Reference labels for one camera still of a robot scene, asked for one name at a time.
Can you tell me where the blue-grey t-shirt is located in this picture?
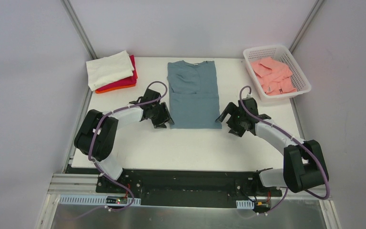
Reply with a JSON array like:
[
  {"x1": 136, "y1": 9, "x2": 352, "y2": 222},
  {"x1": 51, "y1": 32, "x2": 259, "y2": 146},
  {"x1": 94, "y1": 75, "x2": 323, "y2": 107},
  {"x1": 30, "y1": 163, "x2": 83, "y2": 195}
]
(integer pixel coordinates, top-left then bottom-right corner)
[{"x1": 167, "y1": 61, "x2": 222, "y2": 129}]

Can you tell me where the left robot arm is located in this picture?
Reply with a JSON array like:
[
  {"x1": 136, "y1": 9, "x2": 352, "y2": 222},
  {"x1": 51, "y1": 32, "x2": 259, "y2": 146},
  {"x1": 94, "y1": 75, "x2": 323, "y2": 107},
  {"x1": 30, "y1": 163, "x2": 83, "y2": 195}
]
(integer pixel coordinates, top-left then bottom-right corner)
[{"x1": 73, "y1": 89, "x2": 174, "y2": 193}]

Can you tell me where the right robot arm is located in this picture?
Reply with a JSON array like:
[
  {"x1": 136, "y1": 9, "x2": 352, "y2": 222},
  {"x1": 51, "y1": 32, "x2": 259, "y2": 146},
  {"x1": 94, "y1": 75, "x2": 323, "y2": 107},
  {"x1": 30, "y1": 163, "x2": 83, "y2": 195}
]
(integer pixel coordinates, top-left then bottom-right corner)
[{"x1": 216, "y1": 98, "x2": 329, "y2": 196}]

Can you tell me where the red folded t-shirt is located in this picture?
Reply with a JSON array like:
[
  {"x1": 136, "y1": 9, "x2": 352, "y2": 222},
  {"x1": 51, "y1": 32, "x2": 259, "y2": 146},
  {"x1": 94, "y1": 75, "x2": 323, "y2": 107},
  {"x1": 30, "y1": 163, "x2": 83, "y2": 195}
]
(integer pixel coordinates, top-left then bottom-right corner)
[{"x1": 98, "y1": 55, "x2": 138, "y2": 92}]

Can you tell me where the pink t-shirt in basket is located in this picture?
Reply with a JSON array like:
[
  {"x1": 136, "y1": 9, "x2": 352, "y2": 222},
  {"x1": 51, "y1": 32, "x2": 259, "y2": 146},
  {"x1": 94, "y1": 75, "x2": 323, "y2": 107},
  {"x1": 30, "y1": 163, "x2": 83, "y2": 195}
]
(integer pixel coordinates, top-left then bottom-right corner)
[{"x1": 250, "y1": 57, "x2": 297, "y2": 96}]

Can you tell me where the white plastic basket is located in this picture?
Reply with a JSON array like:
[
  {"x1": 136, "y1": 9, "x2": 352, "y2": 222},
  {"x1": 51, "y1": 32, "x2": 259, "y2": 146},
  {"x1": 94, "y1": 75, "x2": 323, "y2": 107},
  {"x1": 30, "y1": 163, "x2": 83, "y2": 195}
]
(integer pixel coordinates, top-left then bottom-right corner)
[{"x1": 243, "y1": 45, "x2": 312, "y2": 102}]

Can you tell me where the orange folded t-shirt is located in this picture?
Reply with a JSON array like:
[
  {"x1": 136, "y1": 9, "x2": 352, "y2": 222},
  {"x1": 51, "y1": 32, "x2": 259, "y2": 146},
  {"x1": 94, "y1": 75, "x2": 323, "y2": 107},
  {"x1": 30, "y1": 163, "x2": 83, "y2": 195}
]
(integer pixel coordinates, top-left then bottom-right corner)
[{"x1": 95, "y1": 70, "x2": 139, "y2": 94}]

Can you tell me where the white folded t-shirt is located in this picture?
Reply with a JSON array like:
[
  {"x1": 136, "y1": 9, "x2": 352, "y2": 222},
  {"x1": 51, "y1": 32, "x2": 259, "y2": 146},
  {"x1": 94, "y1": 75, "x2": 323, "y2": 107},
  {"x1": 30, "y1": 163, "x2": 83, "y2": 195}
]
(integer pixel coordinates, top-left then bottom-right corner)
[{"x1": 86, "y1": 51, "x2": 135, "y2": 91}]

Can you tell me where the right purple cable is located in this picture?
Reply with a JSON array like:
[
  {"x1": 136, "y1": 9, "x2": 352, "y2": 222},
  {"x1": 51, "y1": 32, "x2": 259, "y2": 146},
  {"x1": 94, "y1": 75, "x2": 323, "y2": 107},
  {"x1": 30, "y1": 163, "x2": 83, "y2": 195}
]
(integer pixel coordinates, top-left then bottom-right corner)
[{"x1": 239, "y1": 85, "x2": 331, "y2": 216}]

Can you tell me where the purple cable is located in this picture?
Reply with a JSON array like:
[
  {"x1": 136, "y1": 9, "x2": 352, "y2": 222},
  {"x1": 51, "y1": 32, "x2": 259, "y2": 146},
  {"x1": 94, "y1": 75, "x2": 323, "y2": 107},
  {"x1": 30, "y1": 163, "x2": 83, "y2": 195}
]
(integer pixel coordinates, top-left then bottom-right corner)
[
  {"x1": 239, "y1": 85, "x2": 331, "y2": 216},
  {"x1": 87, "y1": 81, "x2": 168, "y2": 213}
]

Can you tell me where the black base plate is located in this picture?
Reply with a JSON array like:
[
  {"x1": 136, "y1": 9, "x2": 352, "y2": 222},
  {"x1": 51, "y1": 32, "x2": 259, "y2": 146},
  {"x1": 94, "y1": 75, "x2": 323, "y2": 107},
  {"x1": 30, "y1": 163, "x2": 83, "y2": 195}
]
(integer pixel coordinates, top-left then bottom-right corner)
[{"x1": 95, "y1": 168, "x2": 283, "y2": 209}]

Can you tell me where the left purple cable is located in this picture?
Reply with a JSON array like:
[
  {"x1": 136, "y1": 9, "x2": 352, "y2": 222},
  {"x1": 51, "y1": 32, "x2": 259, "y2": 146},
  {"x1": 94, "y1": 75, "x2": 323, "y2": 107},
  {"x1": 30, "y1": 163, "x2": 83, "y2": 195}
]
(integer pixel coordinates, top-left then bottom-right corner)
[{"x1": 87, "y1": 81, "x2": 168, "y2": 213}]

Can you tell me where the right white cable duct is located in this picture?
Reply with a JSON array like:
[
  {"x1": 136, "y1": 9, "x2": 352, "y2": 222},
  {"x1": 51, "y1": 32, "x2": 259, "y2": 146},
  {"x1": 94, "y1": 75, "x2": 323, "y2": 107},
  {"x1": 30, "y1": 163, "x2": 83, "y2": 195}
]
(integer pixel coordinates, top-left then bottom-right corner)
[{"x1": 236, "y1": 200, "x2": 254, "y2": 209}]

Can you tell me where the white cable duct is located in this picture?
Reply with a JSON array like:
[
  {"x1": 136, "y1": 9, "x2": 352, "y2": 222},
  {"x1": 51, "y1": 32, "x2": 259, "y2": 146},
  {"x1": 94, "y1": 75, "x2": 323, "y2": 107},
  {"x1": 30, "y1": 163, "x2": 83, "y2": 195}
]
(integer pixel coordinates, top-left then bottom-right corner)
[
  {"x1": 236, "y1": 200, "x2": 254, "y2": 209},
  {"x1": 59, "y1": 195, "x2": 141, "y2": 207}
]

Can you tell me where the aluminium frame rail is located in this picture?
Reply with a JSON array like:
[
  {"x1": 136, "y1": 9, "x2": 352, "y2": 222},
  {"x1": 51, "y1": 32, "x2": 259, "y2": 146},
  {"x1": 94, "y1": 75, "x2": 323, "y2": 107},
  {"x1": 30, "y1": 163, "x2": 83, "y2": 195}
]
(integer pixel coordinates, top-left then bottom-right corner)
[{"x1": 48, "y1": 174, "x2": 98, "y2": 195}]

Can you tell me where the left white cable duct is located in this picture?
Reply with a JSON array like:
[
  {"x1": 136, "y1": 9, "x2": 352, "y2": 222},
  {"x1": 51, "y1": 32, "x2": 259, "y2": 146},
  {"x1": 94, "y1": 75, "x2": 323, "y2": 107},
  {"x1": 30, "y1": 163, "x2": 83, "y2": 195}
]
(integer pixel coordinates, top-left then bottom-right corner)
[{"x1": 59, "y1": 195, "x2": 141, "y2": 207}]

